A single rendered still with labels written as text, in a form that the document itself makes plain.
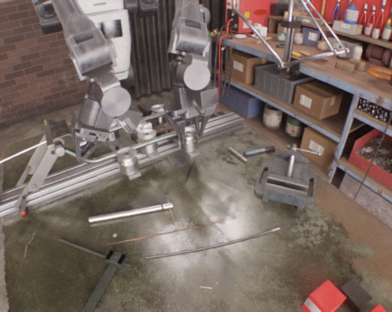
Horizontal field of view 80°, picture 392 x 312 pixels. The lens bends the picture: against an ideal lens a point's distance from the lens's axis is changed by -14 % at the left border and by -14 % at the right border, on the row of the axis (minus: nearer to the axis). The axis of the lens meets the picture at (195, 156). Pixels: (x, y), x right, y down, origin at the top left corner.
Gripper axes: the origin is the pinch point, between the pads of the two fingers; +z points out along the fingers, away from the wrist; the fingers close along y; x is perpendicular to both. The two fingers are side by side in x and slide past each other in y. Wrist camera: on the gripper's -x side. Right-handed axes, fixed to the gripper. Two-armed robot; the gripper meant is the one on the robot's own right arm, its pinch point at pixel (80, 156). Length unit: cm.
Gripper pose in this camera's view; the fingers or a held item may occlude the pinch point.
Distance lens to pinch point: 64.7
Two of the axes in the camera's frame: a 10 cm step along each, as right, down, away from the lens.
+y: -5.3, -5.0, 6.9
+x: -7.4, -1.2, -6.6
